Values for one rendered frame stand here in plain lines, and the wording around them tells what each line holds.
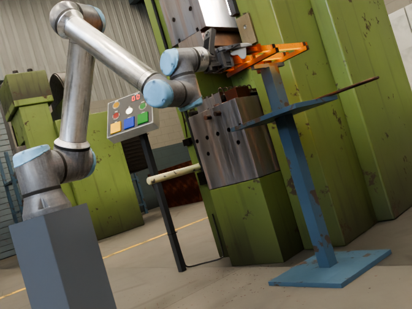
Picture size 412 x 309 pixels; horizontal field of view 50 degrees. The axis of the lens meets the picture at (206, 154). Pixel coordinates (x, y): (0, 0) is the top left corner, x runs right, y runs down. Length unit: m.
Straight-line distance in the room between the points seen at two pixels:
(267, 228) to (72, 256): 1.09
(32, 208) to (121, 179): 5.61
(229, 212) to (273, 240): 0.31
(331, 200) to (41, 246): 1.44
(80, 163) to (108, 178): 5.38
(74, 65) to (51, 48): 9.67
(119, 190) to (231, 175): 4.98
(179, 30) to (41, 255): 1.56
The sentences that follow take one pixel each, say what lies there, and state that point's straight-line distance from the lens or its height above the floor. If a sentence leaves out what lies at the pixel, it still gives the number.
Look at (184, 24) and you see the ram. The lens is 2.73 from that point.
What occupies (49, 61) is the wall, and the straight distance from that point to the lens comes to 11.41.
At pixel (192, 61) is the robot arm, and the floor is 0.97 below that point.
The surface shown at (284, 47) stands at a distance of 2.00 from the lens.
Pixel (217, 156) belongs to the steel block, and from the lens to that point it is 2.54.
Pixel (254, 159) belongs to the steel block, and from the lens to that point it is 2.39.
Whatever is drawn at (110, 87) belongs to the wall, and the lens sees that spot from 11.78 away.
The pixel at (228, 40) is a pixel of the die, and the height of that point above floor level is 1.31.
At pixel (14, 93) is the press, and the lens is 7.37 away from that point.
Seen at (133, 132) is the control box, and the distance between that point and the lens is 2.83.
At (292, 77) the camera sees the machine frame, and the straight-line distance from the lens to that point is 2.43.
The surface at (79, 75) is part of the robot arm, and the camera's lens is 1.89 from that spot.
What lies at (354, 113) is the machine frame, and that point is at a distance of 2.77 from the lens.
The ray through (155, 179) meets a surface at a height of 0.62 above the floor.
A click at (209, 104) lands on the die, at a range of 2.61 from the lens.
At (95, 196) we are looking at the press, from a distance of 7.24.
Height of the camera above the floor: 0.59
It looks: 2 degrees up
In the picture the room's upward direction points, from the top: 16 degrees counter-clockwise
